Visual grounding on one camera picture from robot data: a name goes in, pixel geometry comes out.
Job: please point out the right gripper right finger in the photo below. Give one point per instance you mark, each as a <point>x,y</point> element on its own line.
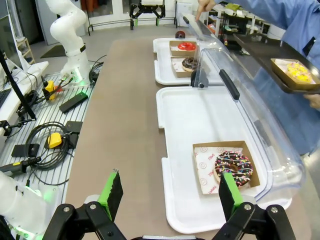
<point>231,195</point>

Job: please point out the white display tray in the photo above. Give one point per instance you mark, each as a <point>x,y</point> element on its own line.
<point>200,120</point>
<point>162,72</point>

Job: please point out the flat black mounting plate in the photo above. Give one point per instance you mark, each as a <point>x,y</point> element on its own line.
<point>25,150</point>

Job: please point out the black metal frame stand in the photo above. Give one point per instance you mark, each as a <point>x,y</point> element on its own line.
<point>112,23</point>

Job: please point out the person in blue shirt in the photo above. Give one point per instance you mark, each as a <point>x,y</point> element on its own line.
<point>295,120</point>

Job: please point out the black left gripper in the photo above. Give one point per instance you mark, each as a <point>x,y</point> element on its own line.
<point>150,8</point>

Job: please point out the black serving tray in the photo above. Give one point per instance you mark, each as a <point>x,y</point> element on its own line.
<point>257,52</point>

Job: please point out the small black box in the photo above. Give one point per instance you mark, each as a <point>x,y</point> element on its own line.
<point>74,126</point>

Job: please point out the plain chocolate donut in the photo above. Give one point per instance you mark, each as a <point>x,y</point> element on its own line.
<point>187,65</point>

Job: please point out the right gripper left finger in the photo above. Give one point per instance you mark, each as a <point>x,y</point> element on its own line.
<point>110,195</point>

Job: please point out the aluminium slotted base plate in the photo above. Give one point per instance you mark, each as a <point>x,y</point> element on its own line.
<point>45,112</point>

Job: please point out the black slanted pole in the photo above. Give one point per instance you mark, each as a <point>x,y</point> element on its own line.
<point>17,83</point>

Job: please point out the white printed paper liner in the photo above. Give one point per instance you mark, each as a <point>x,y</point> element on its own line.
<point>203,172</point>
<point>281,64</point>
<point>176,65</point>

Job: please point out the red glazed donut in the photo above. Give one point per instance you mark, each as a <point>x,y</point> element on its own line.
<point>181,46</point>

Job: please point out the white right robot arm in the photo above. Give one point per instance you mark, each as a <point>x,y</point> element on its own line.
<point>20,207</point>

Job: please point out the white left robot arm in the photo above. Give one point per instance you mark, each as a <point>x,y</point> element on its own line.
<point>70,30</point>

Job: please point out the person's left hand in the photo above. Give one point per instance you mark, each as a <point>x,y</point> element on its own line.
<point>313,101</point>

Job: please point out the brown cardboard donut box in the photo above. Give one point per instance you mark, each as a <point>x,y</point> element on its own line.
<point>282,77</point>
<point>217,144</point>
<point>181,74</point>
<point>175,53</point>

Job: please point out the black clamp mount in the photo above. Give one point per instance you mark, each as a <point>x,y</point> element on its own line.
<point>5,127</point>

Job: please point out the yellow black emergency stop button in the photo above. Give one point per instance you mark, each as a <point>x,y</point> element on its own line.
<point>54,140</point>
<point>49,88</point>

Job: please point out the black yellow handheld enabling device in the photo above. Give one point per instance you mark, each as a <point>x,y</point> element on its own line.
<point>18,167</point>

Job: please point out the person's right forearm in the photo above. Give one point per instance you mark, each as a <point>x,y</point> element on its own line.
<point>250,10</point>

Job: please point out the person's right hand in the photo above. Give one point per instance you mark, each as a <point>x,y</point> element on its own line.
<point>205,6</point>

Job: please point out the yellow sprinkled donut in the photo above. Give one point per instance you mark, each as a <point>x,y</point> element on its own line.
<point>300,73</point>

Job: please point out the chocolate donut with colourful sprinkles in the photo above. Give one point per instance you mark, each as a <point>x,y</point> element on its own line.
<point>225,160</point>

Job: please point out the cluttered storage shelf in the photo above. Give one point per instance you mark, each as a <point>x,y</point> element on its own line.
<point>237,15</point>

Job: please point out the light wooden shelf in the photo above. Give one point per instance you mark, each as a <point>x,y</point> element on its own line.
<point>26,51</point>

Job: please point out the clear plastic dome lid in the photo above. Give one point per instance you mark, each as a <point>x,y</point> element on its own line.
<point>250,112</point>
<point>202,30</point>

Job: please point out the long black box, green light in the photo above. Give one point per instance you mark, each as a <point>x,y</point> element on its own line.
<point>73,102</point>

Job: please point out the black clip-on microphone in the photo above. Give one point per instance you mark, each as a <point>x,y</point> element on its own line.
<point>308,46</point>

